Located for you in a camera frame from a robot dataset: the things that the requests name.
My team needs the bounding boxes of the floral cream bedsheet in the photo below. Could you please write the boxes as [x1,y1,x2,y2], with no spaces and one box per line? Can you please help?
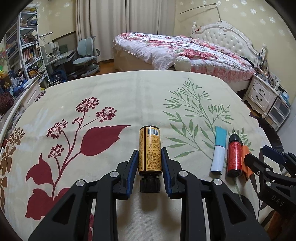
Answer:
[1,71,269,240]

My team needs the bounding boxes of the grey-blue desk chair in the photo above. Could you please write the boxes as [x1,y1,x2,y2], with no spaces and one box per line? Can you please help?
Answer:
[68,36,100,79]

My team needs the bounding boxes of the plastic drawer unit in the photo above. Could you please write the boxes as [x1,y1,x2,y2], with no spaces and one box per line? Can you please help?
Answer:
[265,96,290,132]

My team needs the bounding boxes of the white bed with headboard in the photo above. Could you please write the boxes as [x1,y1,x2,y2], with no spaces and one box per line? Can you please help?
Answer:
[112,21,268,92]

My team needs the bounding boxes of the study desk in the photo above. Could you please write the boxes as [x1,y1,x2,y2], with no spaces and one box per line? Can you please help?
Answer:
[41,50,76,77]

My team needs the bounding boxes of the white nightstand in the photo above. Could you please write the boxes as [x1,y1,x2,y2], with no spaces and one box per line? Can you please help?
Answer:
[243,74,279,118]

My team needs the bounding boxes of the amber bottle black cap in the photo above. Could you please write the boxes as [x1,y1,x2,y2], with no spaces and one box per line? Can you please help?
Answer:
[138,126,162,193]

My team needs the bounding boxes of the black trash bin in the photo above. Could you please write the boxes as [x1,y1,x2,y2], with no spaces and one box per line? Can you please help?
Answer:
[249,112,284,152]

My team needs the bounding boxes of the white bookshelf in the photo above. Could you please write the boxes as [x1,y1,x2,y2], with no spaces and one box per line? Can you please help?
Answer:
[4,6,49,90]

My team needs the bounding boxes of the red bottle black cap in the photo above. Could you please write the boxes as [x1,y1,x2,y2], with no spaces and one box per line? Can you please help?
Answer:
[227,134,242,178]

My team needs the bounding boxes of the teal and white tube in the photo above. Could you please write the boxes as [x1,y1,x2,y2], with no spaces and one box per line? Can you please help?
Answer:
[210,126,227,175]

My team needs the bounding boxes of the beige curtains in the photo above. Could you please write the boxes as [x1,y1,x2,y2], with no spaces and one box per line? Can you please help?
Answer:
[76,0,176,62]

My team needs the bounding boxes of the pink floral quilt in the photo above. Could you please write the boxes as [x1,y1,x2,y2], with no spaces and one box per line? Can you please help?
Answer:
[113,33,255,83]

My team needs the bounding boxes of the mosquito net pole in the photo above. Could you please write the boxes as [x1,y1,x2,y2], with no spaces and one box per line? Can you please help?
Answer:
[179,3,222,22]

